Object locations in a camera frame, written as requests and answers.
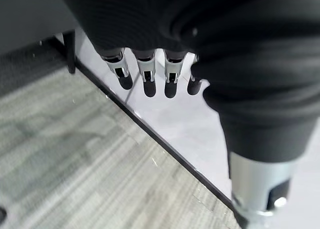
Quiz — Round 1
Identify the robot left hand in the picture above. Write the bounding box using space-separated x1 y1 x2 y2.
56 0 320 229

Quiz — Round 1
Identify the dark grey cabinet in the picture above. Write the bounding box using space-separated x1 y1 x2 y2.
0 0 83 55

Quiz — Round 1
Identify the black floor threshold strip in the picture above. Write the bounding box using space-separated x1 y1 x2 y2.
52 36 248 229

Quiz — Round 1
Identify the black cabinet leg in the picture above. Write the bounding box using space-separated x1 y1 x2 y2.
61 30 77 75

